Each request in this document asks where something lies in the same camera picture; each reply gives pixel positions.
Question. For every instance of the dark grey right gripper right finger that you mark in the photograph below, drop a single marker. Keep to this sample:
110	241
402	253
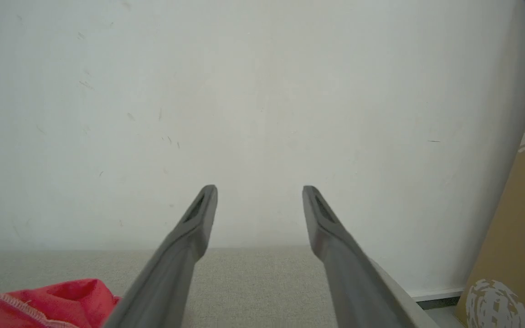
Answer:
353	282

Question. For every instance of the red and white t-shirt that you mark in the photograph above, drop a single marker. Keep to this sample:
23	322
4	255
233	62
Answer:
62	303

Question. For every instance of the brown cardboard box white print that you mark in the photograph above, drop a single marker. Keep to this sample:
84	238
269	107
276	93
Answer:
517	228

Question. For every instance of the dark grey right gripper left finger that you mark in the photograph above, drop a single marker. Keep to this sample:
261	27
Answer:
171	273

